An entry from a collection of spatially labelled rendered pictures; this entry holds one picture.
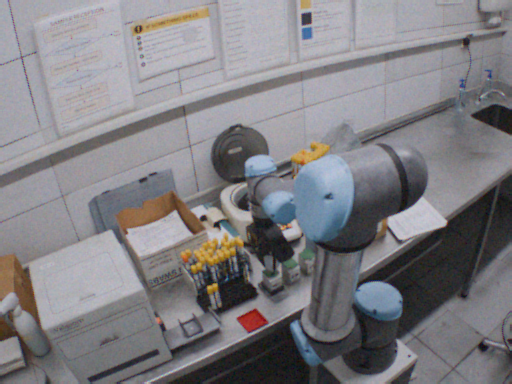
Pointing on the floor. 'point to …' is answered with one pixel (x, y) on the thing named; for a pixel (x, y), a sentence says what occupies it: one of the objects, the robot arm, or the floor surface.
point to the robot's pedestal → (342, 383)
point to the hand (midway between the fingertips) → (273, 271)
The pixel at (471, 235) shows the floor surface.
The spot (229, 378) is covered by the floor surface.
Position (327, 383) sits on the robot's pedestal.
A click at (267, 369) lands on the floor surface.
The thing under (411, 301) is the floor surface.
